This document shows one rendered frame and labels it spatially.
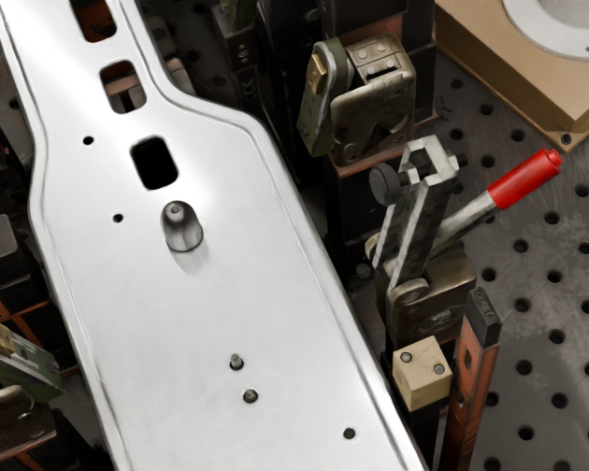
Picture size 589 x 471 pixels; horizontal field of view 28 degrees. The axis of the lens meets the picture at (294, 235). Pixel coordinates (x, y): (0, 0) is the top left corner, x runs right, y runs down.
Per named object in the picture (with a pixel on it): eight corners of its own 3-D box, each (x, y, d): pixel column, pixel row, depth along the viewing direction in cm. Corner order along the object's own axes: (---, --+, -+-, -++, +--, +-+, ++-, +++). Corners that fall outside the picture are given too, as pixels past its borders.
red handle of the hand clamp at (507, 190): (370, 248, 90) (538, 129, 84) (384, 252, 92) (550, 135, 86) (393, 293, 89) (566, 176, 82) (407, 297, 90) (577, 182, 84)
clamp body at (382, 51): (308, 235, 132) (282, 46, 99) (401, 198, 133) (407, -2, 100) (340, 305, 128) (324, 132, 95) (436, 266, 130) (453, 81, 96)
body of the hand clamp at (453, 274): (374, 386, 124) (370, 246, 92) (433, 361, 125) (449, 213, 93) (396, 436, 121) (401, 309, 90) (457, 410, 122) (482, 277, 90)
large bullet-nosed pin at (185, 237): (163, 234, 101) (150, 199, 96) (197, 221, 102) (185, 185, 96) (175, 264, 100) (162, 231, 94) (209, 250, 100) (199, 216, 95)
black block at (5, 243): (2, 348, 129) (-96, 233, 103) (93, 311, 130) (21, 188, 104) (22, 412, 126) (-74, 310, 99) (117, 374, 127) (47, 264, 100)
